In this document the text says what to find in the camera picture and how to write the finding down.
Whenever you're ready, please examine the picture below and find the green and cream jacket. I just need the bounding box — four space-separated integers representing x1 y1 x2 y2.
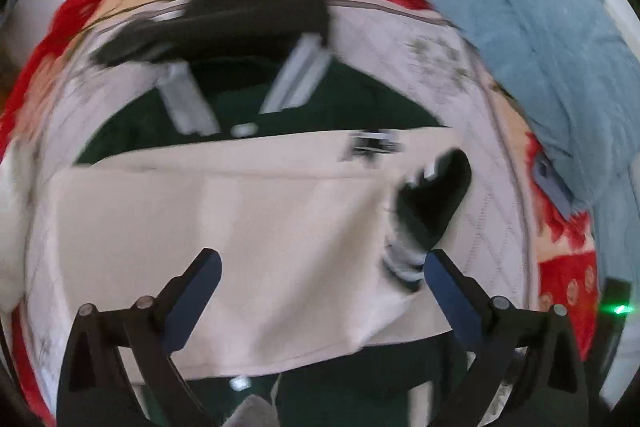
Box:
50 32 473 427

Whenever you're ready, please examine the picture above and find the white cloth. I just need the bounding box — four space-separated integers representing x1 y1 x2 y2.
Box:
0 147 51 313

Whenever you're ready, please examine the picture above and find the black garment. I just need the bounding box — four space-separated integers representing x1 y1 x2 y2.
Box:
92 0 331 68

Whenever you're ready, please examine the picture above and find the blue rectangular object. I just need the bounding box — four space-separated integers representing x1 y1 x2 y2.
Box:
532 157 576 218

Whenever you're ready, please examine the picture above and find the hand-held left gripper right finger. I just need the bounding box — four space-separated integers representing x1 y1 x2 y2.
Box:
423 249 591 427

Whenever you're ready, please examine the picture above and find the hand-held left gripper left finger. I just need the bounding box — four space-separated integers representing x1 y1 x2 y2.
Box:
56 248 222 427

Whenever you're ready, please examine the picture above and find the red floral blanket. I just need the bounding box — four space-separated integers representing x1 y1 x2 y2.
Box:
0 0 601 427

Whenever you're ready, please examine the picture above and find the light blue fluffy blanket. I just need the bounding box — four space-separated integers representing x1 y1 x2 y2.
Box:
385 0 640 303

